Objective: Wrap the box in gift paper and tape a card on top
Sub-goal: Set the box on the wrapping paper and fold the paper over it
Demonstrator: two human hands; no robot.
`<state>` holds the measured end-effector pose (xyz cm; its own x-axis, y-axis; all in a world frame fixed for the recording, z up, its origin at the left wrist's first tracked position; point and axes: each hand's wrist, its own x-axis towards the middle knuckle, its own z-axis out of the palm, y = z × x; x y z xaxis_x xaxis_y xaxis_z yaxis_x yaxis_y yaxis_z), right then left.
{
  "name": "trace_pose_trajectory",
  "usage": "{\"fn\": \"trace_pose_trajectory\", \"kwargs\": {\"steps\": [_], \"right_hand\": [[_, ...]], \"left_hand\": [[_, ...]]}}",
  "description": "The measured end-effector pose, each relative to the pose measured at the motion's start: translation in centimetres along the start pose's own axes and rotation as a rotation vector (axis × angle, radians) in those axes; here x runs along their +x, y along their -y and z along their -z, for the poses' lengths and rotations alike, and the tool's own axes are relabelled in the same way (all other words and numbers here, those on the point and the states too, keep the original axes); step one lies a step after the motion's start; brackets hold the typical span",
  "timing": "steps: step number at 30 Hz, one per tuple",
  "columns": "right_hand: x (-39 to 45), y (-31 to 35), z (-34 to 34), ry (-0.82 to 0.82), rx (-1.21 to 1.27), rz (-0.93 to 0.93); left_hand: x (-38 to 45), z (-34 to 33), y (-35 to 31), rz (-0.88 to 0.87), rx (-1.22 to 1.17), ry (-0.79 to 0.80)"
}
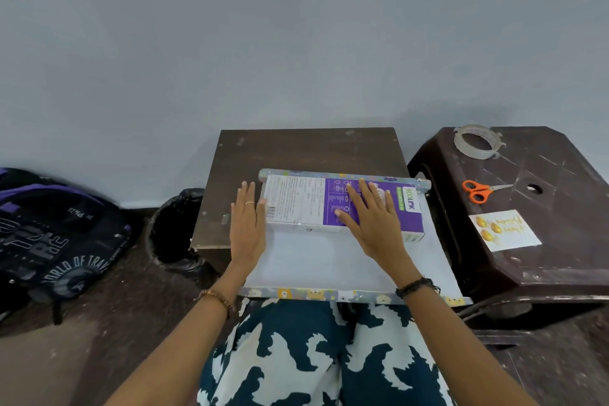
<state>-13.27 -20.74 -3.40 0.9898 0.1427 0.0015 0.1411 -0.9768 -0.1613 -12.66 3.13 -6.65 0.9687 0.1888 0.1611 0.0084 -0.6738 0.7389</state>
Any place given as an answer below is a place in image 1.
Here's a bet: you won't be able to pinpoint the person's right hand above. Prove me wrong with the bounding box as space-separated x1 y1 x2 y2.
334 177 422 285

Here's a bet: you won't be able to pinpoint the person's left hand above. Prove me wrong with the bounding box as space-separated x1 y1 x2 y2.
228 180 267 270

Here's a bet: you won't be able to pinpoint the blue animal-print wrapping paper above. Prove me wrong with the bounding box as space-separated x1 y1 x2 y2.
237 168 475 308

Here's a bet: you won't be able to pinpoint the purple white box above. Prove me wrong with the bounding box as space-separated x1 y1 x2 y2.
261 174 426 244

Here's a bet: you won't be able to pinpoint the clear tape roll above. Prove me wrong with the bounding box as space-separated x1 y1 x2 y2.
452 124 506 160

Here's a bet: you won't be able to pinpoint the orange handled scissors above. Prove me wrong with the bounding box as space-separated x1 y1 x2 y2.
461 179 514 206

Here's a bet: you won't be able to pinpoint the white card with gold stickers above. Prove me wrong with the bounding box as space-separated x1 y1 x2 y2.
468 209 543 253

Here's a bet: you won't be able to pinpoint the person's right forearm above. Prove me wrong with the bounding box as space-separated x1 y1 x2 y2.
395 272 539 406

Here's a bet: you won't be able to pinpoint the person's left forearm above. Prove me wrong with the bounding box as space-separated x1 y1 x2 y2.
104 260 260 406

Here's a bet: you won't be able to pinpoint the black trash bin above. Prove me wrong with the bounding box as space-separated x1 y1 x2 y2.
145 188 219 287

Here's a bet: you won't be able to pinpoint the small brown wooden table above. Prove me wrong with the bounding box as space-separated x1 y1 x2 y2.
190 128 411 252

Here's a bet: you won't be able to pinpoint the teal white patterned trousers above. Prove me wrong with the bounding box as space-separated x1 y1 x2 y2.
196 298 457 406

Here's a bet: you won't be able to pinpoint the brown plastic stool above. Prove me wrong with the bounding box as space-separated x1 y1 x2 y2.
407 126 609 321

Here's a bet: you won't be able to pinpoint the black purple backpack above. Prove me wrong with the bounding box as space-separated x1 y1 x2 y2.
0 167 134 325

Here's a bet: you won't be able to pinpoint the black cord bracelet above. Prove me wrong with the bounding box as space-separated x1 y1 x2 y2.
395 277 441 300

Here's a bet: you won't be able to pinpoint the brown beaded bracelet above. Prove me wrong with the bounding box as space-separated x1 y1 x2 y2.
195 288 235 320

